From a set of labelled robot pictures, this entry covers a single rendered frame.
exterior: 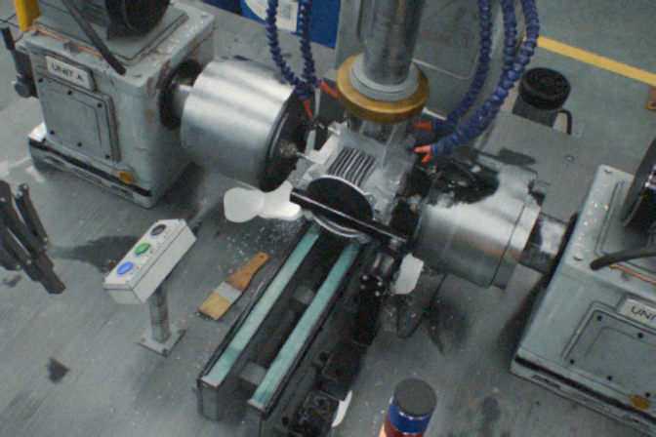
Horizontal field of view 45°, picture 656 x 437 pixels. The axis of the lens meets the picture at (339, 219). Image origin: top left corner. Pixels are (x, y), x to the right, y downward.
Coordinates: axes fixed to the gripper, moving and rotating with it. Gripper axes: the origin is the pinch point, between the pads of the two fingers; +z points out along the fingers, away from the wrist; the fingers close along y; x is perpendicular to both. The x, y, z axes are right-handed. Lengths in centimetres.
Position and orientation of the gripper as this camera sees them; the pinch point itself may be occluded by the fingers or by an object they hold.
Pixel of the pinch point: (45, 274)
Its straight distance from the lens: 131.0
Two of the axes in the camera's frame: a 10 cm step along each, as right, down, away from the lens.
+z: 3.9, 7.6, 5.1
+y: 4.2, -6.4, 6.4
